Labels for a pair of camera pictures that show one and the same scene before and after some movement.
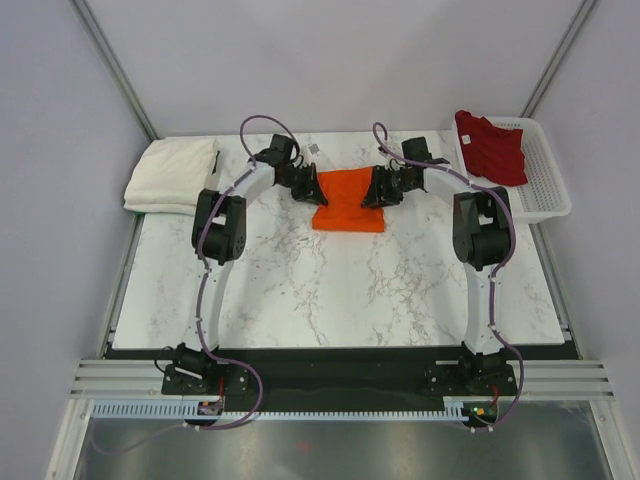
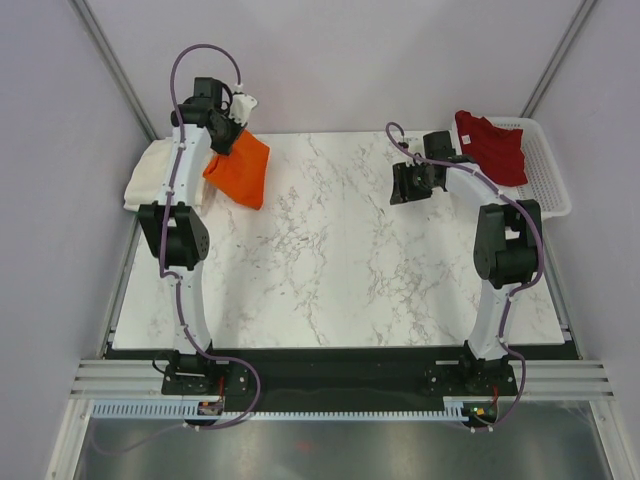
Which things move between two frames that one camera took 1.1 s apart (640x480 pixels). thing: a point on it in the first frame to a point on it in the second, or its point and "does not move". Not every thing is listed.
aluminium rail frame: x=565 y=379 does not move
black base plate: x=274 y=378 does not move
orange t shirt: x=344 y=191 to x=242 y=173
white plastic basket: x=546 y=193 does not move
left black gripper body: x=299 y=179 to x=224 y=141
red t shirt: x=492 y=152 does not move
